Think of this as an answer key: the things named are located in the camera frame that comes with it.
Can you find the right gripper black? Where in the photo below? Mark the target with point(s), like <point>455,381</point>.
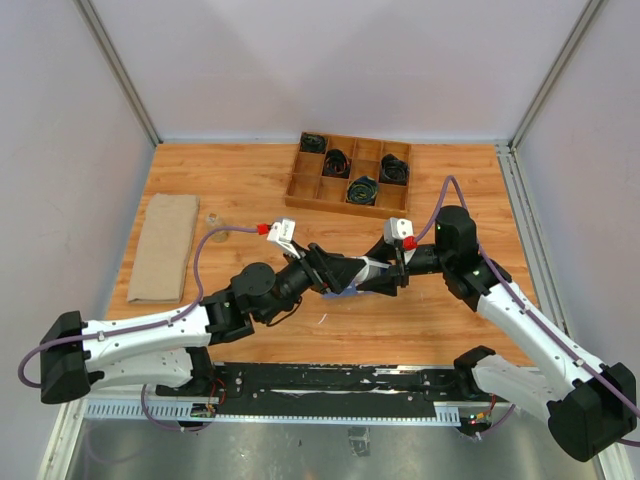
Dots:
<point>387,283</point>

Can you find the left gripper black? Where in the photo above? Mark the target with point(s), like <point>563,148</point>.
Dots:
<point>340,270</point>

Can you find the white pill bottle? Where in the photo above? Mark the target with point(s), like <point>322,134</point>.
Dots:
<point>372,269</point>

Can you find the blue weekly pill organizer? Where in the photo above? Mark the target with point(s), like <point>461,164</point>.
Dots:
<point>350,291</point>

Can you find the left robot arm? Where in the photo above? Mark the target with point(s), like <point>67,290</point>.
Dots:
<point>80,356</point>

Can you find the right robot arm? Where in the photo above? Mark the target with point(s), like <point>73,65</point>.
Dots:
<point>535,325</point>

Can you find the rolled tie green pattern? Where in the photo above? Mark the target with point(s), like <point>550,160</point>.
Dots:
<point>362,191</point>

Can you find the wooden compartment tray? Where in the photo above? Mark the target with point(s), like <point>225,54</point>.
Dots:
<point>308,189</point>

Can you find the rolled tie right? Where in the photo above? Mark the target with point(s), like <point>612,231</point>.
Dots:
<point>394,170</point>

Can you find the rolled tie orange stripes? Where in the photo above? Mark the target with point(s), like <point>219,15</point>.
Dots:
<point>336,164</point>

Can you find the rolled tie top left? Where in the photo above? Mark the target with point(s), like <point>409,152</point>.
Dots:
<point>312,143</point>

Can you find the small glass bottle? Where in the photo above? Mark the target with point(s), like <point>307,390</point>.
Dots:
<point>217,227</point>

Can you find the beige folded cloth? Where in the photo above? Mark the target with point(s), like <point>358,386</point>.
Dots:
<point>163,249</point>

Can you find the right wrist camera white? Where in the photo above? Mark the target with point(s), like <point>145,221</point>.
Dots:
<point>397,229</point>

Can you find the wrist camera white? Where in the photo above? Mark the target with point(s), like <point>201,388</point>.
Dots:
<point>281,234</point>
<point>397,229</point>

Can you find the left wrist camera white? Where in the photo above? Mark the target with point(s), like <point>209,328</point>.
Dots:
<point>281,234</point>

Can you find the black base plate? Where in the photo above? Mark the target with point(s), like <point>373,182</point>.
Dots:
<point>327,390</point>

